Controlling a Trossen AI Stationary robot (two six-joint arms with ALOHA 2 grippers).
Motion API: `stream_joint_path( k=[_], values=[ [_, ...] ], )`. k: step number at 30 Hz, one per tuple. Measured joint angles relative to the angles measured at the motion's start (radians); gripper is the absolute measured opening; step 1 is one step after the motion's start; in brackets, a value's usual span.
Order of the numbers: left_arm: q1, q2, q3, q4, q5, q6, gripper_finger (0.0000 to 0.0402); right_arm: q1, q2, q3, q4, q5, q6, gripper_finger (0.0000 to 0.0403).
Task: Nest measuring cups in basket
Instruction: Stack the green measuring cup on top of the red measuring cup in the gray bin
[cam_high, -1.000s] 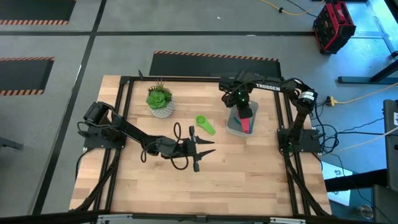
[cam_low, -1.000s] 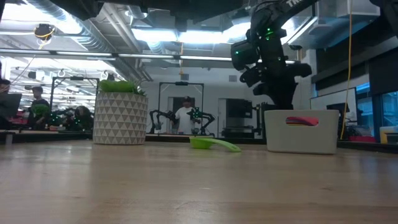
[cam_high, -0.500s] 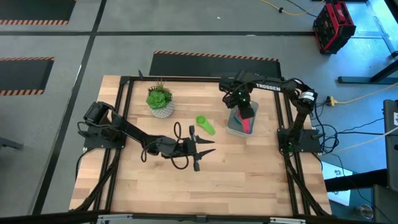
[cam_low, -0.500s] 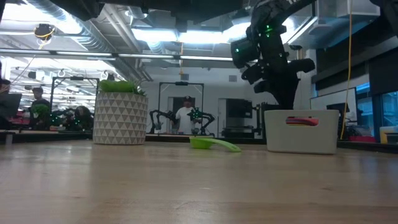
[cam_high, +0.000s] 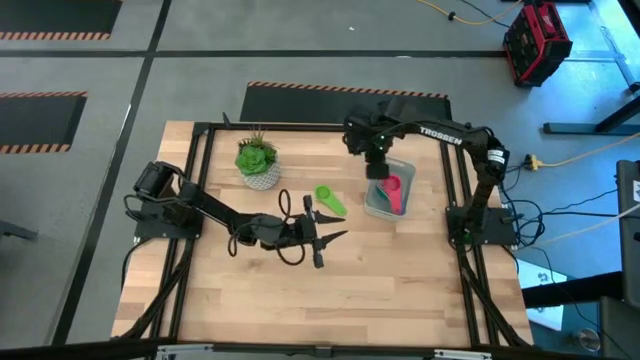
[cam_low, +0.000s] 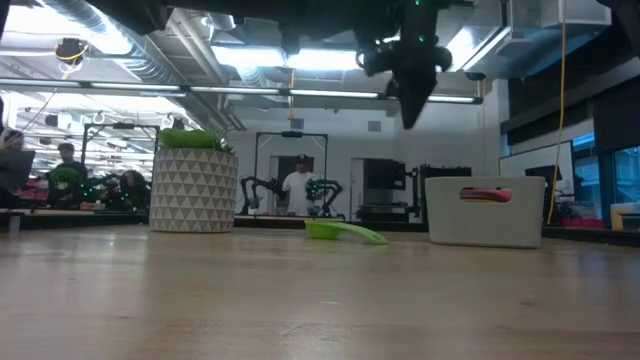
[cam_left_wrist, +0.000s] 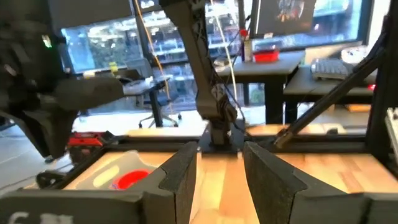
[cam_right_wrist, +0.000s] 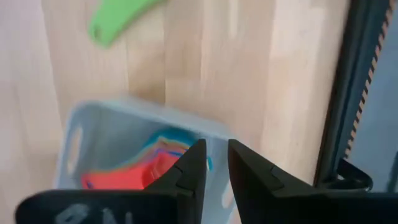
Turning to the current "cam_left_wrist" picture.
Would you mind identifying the red measuring cup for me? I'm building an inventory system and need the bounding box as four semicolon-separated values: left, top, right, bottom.
111;169;152;190

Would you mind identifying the grey desk with black legs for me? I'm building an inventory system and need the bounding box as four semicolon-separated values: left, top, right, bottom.
217;51;307;125

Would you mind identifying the grey plastic basket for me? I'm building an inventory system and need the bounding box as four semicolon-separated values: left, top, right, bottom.
74;150;159;191

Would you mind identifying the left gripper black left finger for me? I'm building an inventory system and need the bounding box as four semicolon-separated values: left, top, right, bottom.
142;141;199;224

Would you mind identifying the grey desk with keyboard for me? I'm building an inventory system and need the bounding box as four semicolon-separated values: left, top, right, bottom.
283;67;377;125

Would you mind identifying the red and black tool case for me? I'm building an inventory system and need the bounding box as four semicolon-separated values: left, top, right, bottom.
67;131;119;162

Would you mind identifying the white can with red cap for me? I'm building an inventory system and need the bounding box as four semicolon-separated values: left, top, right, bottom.
242;29;253;62

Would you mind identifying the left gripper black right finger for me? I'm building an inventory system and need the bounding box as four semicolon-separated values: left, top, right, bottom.
243;141;309;224

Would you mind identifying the yellow cable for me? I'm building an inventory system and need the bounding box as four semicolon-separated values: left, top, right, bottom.
133;0;175;116

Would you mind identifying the white keyboard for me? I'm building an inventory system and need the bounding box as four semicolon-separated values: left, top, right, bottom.
310;58;355;81

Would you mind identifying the dark wall monitor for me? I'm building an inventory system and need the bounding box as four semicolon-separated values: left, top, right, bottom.
256;0;317;35

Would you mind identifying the white hanging cable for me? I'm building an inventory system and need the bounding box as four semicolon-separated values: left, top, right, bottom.
211;0;239;103

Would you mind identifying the red plastic container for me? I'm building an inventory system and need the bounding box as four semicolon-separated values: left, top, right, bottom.
253;48;280;64

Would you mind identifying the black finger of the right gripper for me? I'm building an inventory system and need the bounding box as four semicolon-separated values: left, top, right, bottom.
17;111;79;160

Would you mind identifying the black office chair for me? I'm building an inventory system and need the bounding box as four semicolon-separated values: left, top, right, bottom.
124;58;183;128

